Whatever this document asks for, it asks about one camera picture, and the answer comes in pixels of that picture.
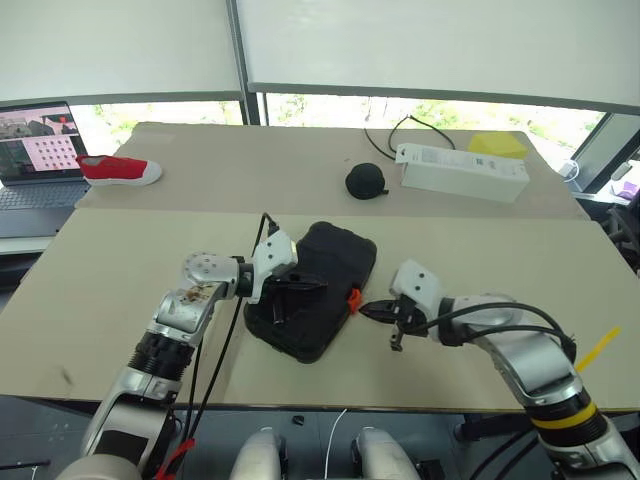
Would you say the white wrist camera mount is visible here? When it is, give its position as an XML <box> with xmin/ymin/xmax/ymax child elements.
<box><xmin>248</xmin><ymin>229</ymin><xmax>300</xmax><ymax>305</ymax></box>
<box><xmin>388</xmin><ymin>258</ymin><xmax>444</xmax><ymax>315</ymax></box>

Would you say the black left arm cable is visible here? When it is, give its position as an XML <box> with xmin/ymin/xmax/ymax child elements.
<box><xmin>186</xmin><ymin>211</ymin><xmax>282</xmax><ymax>442</ymax></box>

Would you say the dark monitor screen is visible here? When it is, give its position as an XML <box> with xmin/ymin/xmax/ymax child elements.
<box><xmin>569</xmin><ymin>113</ymin><xmax>640</xmax><ymax>194</ymax></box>

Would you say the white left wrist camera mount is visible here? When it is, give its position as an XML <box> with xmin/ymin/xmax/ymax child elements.
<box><xmin>248</xmin><ymin>229</ymin><xmax>300</xmax><ymax>305</ymax></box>

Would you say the long white cardboard box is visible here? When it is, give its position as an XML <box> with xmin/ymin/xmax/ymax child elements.
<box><xmin>394</xmin><ymin>142</ymin><xmax>531</xmax><ymax>204</ymax></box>

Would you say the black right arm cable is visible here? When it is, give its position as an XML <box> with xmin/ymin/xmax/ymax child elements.
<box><xmin>424</xmin><ymin>301</ymin><xmax>577</xmax><ymax>361</ymax></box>

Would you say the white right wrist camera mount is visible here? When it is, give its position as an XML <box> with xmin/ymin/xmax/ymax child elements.
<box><xmin>388</xmin><ymin>258</ymin><xmax>444</xmax><ymax>315</ymax></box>

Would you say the white floor cable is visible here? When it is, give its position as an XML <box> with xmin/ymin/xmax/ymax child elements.
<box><xmin>323</xmin><ymin>408</ymin><xmax>349</xmax><ymax>480</ymax></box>

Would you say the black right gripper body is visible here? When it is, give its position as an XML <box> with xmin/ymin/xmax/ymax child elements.
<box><xmin>396</xmin><ymin>295</ymin><xmax>429</xmax><ymax>336</ymax></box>

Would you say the black chair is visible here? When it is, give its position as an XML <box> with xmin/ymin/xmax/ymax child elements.
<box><xmin>606</xmin><ymin>204</ymin><xmax>640</xmax><ymax>274</ymax></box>

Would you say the grey window pillar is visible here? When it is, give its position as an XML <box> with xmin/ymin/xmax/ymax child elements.
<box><xmin>224</xmin><ymin>0</ymin><xmax>269</xmax><ymax>127</ymax></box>

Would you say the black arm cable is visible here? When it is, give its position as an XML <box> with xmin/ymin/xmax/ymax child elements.
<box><xmin>424</xmin><ymin>301</ymin><xmax>577</xmax><ymax>361</ymax></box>
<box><xmin>186</xmin><ymin>211</ymin><xmax>282</xmax><ymax>442</ymax></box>

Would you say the yellow tape strip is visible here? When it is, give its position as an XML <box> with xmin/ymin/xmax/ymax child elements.
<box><xmin>574</xmin><ymin>326</ymin><xmax>623</xmax><ymax>374</ymax></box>

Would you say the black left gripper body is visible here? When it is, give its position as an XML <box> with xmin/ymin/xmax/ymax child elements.
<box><xmin>261</xmin><ymin>271</ymin><xmax>302</xmax><ymax>304</ymax></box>

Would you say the thin black cable loop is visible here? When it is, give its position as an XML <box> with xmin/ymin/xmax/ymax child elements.
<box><xmin>363</xmin><ymin>114</ymin><xmax>458</xmax><ymax>162</ymax></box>

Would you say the silver rounded robot leg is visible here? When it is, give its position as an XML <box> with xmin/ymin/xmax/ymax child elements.
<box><xmin>231</xmin><ymin>426</ymin><xmax>289</xmax><ymax>480</ymax></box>
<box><xmin>349</xmin><ymin>426</ymin><xmax>419</xmax><ymax>480</ymax></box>

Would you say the red canvas shoe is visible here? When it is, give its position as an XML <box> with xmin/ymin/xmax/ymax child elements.
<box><xmin>74</xmin><ymin>154</ymin><xmax>164</xmax><ymax>188</ymax></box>

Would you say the wide white roller blind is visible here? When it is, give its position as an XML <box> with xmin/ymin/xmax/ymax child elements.
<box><xmin>235</xmin><ymin>0</ymin><xmax>640</xmax><ymax>112</ymax></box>

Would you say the black plastic tool case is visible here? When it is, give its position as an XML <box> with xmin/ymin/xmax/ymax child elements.
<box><xmin>242</xmin><ymin>220</ymin><xmax>378</xmax><ymax>365</ymax></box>

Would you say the black round pouch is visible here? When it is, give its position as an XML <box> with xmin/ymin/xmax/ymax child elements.
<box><xmin>344</xmin><ymin>161</ymin><xmax>389</xmax><ymax>201</ymax></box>

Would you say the black table frame leg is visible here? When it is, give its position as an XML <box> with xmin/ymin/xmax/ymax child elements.
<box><xmin>454</xmin><ymin>412</ymin><xmax>532</xmax><ymax>444</ymax></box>

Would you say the open laptop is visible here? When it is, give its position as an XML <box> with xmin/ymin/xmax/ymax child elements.
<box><xmin>0</xmin><ymin>100</ymin><xmax>93</xmax><ymax>239</ymax></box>

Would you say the yellow sponge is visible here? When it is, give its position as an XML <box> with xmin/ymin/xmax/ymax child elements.
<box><xmin>467</xmin><ymin>131</ymin><xmax>528</xmax><ymax>161</ymax></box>

